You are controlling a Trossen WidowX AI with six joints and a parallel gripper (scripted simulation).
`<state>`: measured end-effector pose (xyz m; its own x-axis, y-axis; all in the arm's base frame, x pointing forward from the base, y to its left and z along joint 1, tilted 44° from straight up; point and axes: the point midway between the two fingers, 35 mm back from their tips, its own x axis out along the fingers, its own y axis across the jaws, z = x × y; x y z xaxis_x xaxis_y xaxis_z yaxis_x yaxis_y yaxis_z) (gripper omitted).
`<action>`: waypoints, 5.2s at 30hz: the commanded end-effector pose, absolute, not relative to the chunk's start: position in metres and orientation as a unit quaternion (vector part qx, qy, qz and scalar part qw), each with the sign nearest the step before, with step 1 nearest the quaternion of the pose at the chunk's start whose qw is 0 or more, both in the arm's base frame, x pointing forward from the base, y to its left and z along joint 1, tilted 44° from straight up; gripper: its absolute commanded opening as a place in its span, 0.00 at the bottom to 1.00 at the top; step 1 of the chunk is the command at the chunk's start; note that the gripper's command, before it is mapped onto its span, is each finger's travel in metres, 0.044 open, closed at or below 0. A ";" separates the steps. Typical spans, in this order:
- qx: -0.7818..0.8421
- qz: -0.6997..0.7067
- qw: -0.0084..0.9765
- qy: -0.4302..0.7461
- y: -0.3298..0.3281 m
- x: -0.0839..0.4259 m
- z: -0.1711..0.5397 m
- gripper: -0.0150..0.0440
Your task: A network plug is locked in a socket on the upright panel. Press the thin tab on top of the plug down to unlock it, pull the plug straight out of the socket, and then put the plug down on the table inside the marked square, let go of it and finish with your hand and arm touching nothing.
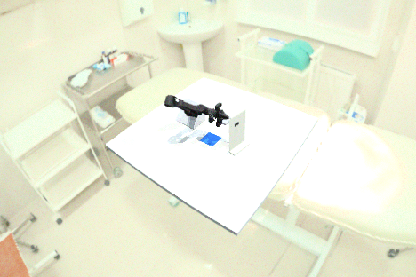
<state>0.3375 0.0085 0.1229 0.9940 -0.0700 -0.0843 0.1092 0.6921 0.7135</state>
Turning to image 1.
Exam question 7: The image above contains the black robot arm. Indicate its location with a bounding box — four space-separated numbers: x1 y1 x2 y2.
164 95 215 123

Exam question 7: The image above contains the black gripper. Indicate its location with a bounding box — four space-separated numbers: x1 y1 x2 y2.
209 102 229 127

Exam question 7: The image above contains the blue square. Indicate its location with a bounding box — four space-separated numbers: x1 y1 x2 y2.
200 132 221 146

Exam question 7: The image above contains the grey flat panel with socket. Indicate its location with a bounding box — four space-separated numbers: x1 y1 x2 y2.
228 109 250 156

